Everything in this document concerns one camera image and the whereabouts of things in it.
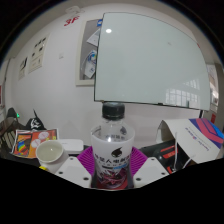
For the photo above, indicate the dark wooden chair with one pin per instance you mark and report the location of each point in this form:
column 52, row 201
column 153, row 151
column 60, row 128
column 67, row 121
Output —
column 8, row 125

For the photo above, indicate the whiteboard on stand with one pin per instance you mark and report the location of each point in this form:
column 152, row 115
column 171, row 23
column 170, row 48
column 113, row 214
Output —
column 150, row 60

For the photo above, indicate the black and red device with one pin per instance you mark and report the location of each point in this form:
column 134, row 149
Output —
column 165, row 155

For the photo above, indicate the framed grey notice board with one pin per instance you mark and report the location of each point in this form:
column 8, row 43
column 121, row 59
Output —
column 85, row 56

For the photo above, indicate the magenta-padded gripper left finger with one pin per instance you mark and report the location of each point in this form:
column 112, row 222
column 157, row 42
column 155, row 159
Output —
column 75, row 170

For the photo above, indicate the white wall-mounted fixture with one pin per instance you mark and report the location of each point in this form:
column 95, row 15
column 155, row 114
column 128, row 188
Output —
column 75, row 10

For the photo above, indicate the white blue red paper bag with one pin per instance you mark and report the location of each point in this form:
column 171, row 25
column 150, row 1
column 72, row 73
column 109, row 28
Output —
column 196, row 136

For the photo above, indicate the small white wall poster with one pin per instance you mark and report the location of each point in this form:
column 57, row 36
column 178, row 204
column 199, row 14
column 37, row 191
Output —
column 23, row 67

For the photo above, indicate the colourful printed booklet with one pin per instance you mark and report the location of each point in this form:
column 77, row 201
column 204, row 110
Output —
column 28, row 143

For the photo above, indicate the black skull-print flag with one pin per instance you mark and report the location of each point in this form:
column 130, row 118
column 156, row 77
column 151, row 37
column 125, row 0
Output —
column 35, row 122

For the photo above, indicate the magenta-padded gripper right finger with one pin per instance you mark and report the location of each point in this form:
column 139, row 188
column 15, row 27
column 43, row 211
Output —
column 151, row 170

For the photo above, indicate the large white wall poster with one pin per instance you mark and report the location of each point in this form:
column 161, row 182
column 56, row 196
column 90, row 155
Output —
column 38, row 53

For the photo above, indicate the clear black-capped drink bottle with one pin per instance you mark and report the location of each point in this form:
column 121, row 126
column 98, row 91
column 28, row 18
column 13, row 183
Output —
column 112, row 150

